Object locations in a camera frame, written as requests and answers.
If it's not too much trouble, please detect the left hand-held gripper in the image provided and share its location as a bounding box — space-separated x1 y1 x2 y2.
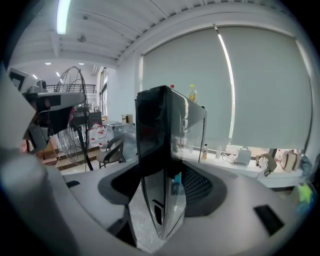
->
8 68 87 154

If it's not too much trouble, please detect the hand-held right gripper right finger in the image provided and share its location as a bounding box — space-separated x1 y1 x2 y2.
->
159 159 303 256

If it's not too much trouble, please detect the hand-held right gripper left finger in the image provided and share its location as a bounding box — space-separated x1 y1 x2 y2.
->
61 163 145 252

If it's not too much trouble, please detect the person's left hand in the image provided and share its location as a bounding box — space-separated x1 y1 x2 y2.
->
47 104 77 138

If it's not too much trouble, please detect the white window sill ledge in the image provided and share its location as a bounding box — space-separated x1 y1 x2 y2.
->
174 147 315 192

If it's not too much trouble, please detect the grey handbag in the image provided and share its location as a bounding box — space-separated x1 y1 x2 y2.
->
234 145 253 167

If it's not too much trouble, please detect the black standing fan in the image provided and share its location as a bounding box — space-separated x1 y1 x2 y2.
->
54 65 95 173

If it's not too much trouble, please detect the dark wicker chair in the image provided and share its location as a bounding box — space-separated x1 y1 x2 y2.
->
95 135 128 170

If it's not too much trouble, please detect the olive green bag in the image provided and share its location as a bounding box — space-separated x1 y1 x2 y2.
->
255 153 278 178

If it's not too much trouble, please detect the water jug pack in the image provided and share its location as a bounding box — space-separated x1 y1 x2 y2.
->
88 121 110 153

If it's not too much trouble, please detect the plastic wrapped grey panel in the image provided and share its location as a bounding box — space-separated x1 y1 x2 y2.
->
105 121 139 161

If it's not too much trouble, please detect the large clear storage box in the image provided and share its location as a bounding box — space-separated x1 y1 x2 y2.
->
290 180 315 220

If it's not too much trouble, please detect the green star toy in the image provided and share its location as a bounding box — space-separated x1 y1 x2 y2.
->
298 183 314 204

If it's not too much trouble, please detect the blue denim cloth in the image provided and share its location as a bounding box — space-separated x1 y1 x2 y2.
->
299 153 315 178

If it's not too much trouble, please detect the ceiling tube light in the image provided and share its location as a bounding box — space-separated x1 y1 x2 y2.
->
56 0 73 36

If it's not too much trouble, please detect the orange drink bottle yellow cap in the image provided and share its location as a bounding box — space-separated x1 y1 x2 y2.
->
187 83 199 104

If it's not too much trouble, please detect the grey roller blind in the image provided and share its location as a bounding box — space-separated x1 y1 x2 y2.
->
141 26 236 151
216 24 315 151

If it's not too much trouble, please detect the white charger cable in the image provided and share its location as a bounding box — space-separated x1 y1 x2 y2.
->
221 152 238 164

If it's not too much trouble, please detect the beige strap bag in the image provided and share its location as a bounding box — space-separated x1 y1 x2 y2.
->
279 148 301 174

